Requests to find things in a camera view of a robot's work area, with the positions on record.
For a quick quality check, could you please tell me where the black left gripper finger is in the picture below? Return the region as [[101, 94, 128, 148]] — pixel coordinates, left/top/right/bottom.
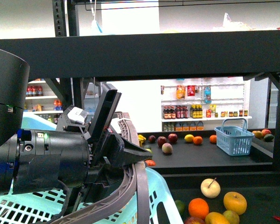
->
[[107, 134, 152, 167]]

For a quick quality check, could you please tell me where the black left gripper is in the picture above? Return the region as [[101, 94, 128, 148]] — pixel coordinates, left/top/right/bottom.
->
[[0, 83, 121, 196]]

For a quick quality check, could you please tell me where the turquoise plastic shopping basket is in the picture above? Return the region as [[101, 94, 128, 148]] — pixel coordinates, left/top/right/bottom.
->
[[0, 105, 182, 224]]

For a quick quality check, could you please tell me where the drinks shelf left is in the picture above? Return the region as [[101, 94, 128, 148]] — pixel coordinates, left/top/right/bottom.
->
[[24, 78, 63, 124]]

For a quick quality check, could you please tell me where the far yellow lemon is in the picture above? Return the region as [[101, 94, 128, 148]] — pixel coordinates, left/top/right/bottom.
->
[[184, 134, 194, 143]]

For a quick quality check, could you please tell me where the far orange beside lemon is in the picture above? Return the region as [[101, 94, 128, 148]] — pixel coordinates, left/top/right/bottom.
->
[[193, 136, 203, 145]]

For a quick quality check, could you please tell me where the far dark red apple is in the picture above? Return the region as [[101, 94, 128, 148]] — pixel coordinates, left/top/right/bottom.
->
[[157, 136, 167, 147]]

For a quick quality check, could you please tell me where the far peach fruit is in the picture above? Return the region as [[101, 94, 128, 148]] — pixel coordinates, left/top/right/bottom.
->
[[161, 143, 173, 154]]

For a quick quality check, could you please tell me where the green lime upper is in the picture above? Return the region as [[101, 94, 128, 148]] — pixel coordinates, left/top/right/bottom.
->
[[175, 200, 186, 217]]

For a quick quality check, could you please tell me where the far orange near basket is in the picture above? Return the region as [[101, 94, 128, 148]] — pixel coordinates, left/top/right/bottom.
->
[[209, 135, 217, 144]]

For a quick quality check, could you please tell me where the small round orange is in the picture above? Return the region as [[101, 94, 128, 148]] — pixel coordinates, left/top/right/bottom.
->
[[188, 198, 209, 220]]

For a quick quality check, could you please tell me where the small blue plastic basket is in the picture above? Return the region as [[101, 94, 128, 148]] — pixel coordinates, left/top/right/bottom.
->
[[214, 118, 255, 156]]

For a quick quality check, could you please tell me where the white grocery wall shelf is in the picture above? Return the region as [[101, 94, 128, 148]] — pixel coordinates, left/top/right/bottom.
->
[[161, 77, 251, 132]]

